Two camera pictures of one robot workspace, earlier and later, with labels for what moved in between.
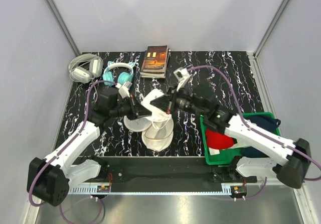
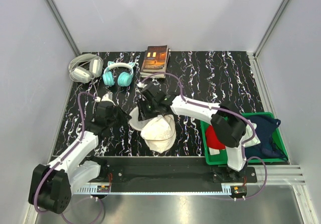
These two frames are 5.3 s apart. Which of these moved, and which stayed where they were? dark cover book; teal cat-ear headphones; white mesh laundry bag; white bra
Moved: white bra
Stayed: dark cover book; teal cat-ear headphones; white mesh laundry bag
